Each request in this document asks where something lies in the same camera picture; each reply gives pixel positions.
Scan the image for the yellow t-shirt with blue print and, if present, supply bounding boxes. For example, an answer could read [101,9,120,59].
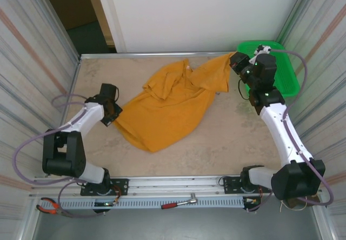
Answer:
[113,51,238,154]

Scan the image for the green plastic mesh basket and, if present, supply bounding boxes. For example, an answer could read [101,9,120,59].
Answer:
[236,40,301,98]

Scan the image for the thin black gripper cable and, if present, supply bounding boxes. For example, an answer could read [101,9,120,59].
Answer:
[237,79,251,100]

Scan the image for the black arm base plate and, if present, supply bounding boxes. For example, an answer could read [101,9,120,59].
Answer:
[223,175,272,195]
[81,178,129,197]

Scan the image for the small circuit board with wires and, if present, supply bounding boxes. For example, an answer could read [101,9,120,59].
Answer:
[93,201,119,214]
[243,196,262,213]

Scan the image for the white door frame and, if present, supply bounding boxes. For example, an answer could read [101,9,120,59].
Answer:
[83,0,128,54]

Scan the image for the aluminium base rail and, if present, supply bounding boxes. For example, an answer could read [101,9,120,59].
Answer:
[29,172,325,197]

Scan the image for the orange-handled pliers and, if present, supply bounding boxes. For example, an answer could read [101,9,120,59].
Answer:
[36,196,76,218]

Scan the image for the red-handled ratchet wrench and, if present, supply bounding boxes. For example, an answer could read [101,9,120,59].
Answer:
[161,193,198,210]

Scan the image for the grey slotted cable duct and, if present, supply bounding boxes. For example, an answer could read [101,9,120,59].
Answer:
[58,197,245,210]

